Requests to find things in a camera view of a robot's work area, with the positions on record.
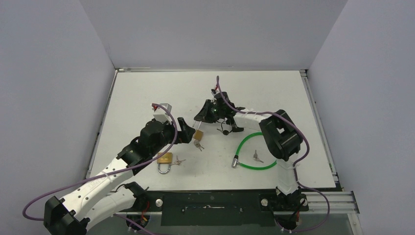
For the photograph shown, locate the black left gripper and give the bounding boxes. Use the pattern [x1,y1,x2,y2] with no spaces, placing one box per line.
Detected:
[150,117,194,156]

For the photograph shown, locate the padlock keys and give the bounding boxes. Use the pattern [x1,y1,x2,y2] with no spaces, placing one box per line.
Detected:
[193,140,204,151]

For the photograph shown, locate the long shackle brass padlock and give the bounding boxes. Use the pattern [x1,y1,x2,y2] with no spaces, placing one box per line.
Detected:
[192,120,204,142]

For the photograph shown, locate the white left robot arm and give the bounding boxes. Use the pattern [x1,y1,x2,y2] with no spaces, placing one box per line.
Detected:
[43,117,196,235]

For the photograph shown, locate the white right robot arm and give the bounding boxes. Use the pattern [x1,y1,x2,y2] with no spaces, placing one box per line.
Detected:
[194,90,303,210]

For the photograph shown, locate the black head key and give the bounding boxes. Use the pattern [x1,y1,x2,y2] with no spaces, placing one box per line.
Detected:
[217,128,230,136]

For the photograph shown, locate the small silver key bunch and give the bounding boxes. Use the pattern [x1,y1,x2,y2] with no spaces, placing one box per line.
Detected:
[172,156,186,165]

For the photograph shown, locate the black combination padlock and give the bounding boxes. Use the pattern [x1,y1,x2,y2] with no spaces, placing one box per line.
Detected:
[226,117,244,133]

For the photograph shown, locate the short brass padlock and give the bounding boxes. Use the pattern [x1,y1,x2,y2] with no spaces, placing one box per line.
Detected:
[157,152,173,174]

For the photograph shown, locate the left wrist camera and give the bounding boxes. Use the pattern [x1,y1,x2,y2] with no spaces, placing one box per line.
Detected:
[152,103,172,124]

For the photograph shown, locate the green cable lock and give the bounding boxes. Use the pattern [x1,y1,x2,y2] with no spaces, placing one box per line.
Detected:
[231,132,277,171]

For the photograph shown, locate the cable lock silver keys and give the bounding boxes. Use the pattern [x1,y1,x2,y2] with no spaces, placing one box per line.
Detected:
[253,150,264,163]

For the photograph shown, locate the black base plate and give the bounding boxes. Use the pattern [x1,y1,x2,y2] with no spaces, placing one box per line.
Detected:
[124,189,309,227]

